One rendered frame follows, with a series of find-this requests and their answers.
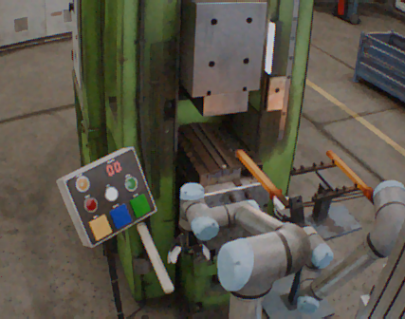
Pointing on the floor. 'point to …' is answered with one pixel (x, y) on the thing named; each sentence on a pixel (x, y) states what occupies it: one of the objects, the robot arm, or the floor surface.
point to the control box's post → (113, 276)
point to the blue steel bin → (387, 64)
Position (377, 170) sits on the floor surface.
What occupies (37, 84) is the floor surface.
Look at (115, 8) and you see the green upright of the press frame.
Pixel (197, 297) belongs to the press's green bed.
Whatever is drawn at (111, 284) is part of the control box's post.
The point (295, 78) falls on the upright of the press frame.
